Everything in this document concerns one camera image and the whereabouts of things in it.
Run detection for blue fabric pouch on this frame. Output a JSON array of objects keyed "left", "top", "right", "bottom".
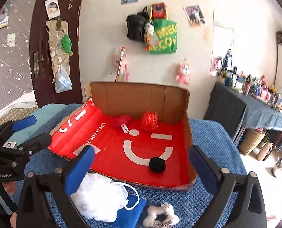
[{"left": 111, "top": 197, "right": 147, "bottom": 228}]

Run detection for blue cloth covered table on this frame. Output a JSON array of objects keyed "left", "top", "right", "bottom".
[{"left": 203, "top": 81, "right": 282, "bottom": 148}]

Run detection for photo collage on wall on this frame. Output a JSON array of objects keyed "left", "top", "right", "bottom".
[{"left": 183, "top": 5, "right": 205, "bottom": 27}]

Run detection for small white plush keychain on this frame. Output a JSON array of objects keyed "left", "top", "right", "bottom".
[{"left": 145, "top": 22, "right": 154, "bottom": 36}]

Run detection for red mesh bath pouf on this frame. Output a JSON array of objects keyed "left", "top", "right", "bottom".
[{"left": 141, "top": 111, "right": 158, "bottom": 131}]

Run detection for orange capped stick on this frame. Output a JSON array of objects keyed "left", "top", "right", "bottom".
[{"left": 115, "top": 46, "right": 125, "bottom": 82}]

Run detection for wall mirror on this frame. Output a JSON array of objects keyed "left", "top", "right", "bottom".
[{"left": 210, "top": 9, "right": 234, "bottom": 77}]

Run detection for white plush lamb toy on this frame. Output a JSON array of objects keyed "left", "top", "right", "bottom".
[{"left": 143, "top": 202, "right": 180, "bottom": 227}]

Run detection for beige hanging organizer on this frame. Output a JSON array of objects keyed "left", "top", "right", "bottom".
[{"left": 45, "top": 20, "right": 70, "bottom": 83}]

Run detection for dark brown door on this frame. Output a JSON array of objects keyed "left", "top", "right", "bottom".
[{"left": 29, "top": 0, "right": 83, "bottom": 108}]

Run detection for wicker basket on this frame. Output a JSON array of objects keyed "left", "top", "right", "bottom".
[{"left": 238, "top": 129, "right": 265, "bottom": 155}]

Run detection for green plush toy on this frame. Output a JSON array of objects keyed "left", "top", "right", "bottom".
[{"left": 61, "top": 35, "right": 73, "bottom": 56}]

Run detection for black backpack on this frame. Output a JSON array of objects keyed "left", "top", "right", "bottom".
[{"left": 126, "top": 6, "right": 149, "bottom": 43}]

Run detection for white mesh bath pouf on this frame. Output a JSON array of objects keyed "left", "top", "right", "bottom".
[{"left": 70, "top": 173, "right": 140, "bottom": 223}]

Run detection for black yarn pompom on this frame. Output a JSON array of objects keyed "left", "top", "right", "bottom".
[{"left": 149, "top": 157, "right": 166, "bottom": 173}]

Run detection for red lined cardboard box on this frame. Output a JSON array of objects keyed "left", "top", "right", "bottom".
[{"left": 49, "top": 82, "right": 197, "bottom": 191}]

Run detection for pink plush pig toy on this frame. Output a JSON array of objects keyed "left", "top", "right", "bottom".
[{"left": 176, "top": 62, "right": 191, "bottom": 86}]

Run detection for teal pillow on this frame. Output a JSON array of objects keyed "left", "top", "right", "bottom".
[{"left": 6, "top": 103, "right": 68, "bottom": 145}]

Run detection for white plastic bag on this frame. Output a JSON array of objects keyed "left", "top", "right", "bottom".
[{"left": 55, "top": 64, "right": 72, "bottom": 94}]

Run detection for photo on door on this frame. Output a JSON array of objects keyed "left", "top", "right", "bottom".
[{"left": 44, "top": 0, "right": 61, "bottom": 20}]

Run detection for green tote bag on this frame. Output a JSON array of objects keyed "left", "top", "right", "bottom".
[{"left": 145, "top": 4, "right": 178, "bottom": 54}]

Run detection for person left hand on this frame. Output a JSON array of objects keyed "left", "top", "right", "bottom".
[{"left": 0, "top": 182, "right": 17, "bottom": 227}]

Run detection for red phone pouch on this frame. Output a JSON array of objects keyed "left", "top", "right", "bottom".
[{"left": 151, "top": 3, "right": 166, "bottom": 19}]

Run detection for red knitted toy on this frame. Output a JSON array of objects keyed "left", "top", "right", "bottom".
[{"left": 116, "top": 115, "right": 132, "bottom": 126}]

